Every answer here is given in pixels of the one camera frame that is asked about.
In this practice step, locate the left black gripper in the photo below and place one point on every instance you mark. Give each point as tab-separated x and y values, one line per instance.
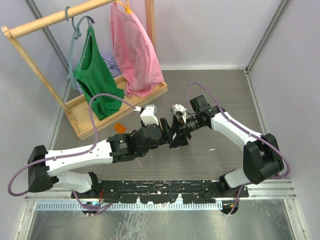
167	136

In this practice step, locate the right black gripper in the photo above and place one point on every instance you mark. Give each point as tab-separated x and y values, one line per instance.
180	138

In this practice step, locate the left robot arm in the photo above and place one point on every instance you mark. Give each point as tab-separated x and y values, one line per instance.
55	168

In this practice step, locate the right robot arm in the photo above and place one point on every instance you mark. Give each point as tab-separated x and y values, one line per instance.
261	155

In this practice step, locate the orange pill box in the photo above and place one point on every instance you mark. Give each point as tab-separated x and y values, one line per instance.
119	128

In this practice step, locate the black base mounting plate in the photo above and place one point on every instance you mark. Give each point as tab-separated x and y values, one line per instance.
158	191

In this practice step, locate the pink shirt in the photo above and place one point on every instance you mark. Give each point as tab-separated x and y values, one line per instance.
134	53

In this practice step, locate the lavender cloth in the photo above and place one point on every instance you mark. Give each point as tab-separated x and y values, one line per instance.
110	63

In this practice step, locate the green tank top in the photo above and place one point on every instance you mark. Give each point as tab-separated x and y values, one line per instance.
94	77

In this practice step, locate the orange clothes hanger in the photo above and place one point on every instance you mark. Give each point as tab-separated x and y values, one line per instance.
126	6

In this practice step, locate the grey-blue clothes hanger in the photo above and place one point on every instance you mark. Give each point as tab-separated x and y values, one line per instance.
75	36

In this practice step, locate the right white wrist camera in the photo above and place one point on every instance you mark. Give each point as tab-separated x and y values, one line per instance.
180	112

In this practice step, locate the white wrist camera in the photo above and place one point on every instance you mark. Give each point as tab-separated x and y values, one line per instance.
180	112
148	114

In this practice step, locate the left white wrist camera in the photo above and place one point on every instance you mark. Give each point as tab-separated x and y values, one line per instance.
148	114

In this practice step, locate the aluminium frame rail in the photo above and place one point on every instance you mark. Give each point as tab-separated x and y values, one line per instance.
274	188

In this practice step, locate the white slotted cable duct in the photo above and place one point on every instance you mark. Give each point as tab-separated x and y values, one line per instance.
176	206

